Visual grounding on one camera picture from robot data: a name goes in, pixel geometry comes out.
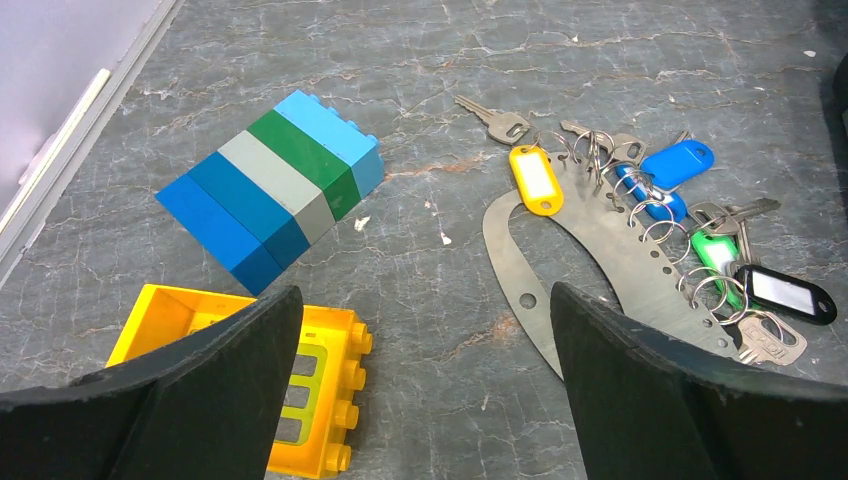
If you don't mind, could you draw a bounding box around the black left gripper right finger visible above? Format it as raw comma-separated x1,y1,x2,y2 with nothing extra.
550,282,847,479

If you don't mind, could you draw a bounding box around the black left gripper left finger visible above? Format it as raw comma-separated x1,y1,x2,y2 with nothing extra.
1,286,303,479

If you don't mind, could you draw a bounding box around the green key tag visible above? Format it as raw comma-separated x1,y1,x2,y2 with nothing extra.
690,231,746,310

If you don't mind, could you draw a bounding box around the black key tag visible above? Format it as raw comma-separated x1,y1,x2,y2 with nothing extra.
734,264,838,326

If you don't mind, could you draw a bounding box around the blue key tag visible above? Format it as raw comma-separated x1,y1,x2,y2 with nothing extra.
638,139,715,222

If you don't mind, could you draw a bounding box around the yellow key tag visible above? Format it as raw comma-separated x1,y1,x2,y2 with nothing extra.
509,145,564,216

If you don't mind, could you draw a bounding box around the silver key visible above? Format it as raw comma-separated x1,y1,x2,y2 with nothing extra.
454,95,531,145

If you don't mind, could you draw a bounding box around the yellow window brick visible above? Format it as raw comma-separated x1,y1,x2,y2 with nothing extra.
107,284,373,479

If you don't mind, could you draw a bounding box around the blue grey green brick stack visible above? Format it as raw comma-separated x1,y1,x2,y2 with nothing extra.
155,90,384,295

